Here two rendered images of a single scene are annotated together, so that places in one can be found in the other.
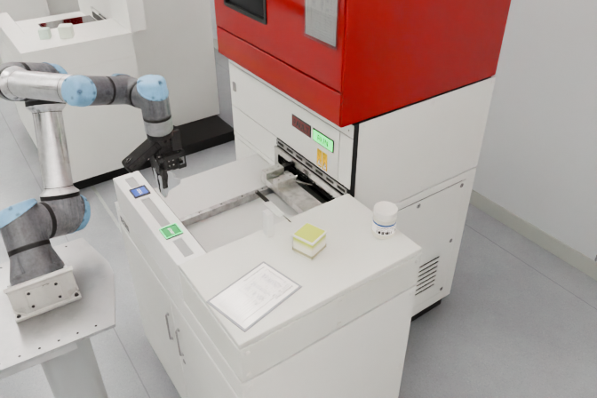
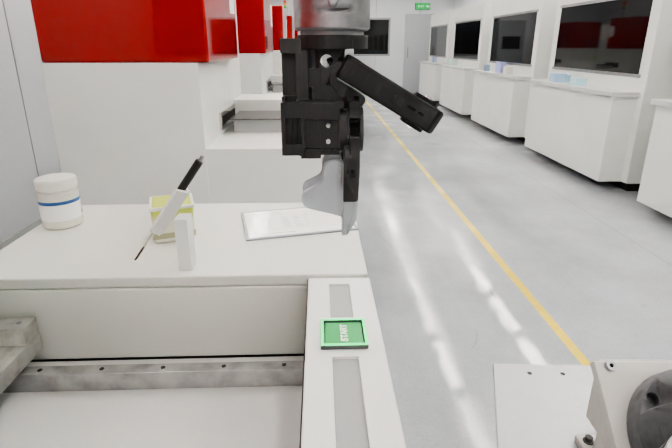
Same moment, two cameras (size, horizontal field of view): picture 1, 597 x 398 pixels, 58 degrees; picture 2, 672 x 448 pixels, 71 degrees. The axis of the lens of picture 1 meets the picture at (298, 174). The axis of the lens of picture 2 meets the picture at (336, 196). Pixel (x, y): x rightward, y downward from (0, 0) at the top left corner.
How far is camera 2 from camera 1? 1.96 m
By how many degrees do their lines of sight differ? 120
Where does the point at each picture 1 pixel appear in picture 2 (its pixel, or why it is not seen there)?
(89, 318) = (545, 390)
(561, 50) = not seen: outside the picture
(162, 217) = (340, 391)
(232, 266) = (291, 249)
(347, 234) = (101, 234)
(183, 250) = (343, 297)
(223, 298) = (336, 225)
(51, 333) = not seen: hidden behind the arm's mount
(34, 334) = not seen: hidden behind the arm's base
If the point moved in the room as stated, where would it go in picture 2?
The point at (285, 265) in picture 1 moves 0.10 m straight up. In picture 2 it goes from (226, 231) to (222, 180)
